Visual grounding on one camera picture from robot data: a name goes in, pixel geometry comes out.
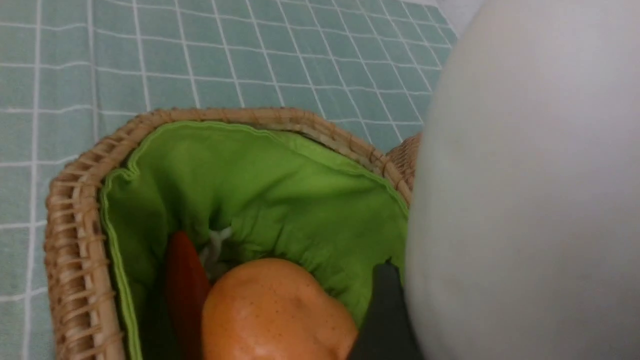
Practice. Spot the woven rattan basket green lining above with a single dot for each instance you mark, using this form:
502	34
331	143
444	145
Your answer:
273	182

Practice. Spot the green checkered tablecloth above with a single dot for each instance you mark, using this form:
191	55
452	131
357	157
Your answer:
73	71

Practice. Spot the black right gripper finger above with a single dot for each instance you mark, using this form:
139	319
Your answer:
386	332

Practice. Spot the brown toy potato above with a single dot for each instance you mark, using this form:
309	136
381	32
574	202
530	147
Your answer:
273	309

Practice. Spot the orange toy carrot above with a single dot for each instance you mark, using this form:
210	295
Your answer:
186	289

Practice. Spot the white toy radish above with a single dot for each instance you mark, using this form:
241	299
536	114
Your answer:
524	230

